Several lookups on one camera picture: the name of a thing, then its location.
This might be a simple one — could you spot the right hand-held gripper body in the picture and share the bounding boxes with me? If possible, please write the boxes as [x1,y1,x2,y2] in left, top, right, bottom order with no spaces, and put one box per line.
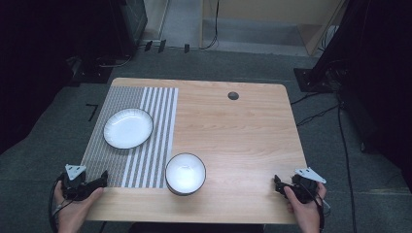
[290,166,327,205]

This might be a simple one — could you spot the black stand base plate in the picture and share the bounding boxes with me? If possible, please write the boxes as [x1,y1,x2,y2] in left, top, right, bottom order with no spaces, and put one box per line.
[68,56,114,87]
[292,67,345,94]

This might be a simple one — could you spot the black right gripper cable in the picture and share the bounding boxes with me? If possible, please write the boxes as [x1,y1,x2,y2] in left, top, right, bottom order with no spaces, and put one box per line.
[300,183,332,233]

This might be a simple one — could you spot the black equipment cabinet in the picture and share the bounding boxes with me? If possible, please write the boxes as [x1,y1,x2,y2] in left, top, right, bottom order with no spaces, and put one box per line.
[106,0,149,60]

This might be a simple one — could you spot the black hanging cable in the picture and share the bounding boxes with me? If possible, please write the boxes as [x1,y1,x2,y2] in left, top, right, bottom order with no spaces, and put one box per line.
[198,0,221,50]

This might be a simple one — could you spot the black cable loop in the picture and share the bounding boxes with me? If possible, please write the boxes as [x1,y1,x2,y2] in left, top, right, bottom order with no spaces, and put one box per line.
[95,53,134,70]

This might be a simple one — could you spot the person's left hand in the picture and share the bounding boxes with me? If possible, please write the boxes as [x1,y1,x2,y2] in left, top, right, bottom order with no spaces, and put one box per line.
[52,181,105,233]

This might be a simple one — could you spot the light wooden cabinet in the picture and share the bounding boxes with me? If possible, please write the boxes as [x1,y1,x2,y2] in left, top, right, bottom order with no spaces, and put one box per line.
[198,0,350,58]

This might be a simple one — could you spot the white bowl with dark rim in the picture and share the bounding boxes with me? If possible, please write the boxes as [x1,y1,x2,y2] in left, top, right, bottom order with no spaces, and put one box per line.
[164,152,207,197]

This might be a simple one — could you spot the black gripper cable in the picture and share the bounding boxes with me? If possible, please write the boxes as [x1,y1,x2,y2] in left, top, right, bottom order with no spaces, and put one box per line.
[300,183,332,233]
[48,176,66,233]

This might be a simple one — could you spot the grey striped placemat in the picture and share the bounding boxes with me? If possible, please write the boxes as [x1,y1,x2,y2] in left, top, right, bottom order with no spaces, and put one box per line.
[80,85,180,189]

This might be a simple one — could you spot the white plate with dark rim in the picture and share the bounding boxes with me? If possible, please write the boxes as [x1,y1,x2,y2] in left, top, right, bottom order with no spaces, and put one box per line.
[102,108,155,150]

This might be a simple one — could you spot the long black floor cable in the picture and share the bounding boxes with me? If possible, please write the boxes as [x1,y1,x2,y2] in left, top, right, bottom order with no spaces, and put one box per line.
[336,93,358,233]

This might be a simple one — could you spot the black curtain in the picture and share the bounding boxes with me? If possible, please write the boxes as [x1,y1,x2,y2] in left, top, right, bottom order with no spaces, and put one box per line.
[310,0,412,188]

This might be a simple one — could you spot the person's right hand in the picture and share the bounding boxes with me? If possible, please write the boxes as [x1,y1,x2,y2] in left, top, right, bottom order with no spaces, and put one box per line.
[283,182,327,233]

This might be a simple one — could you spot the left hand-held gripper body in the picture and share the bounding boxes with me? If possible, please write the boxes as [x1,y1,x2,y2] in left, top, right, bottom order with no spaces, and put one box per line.
[60,163,98,202]

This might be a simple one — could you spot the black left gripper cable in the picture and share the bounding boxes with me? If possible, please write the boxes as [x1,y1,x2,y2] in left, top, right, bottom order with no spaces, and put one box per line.
[48,176,66,233]

